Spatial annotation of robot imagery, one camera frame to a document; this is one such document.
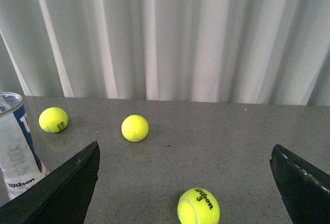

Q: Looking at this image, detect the clear Wilson tennis ball can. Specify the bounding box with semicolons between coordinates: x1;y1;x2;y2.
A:
1;92;49;200

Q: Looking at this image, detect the tennis ball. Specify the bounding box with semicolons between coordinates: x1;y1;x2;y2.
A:
177;187;221;224
39;107;69;133
121;115;149;143

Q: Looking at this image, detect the middle tennis ball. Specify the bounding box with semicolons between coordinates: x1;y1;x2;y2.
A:
39;107;69;133

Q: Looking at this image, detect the far right tennis ball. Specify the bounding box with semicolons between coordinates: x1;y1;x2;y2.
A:
177;187;221;224

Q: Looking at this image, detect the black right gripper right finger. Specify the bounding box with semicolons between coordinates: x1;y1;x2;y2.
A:
270;144;329;223

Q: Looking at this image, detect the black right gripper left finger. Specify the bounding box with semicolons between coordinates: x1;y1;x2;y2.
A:
1;141;100;223

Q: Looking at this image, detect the white pleated curtain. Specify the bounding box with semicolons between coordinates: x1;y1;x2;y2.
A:
1;0;329;106

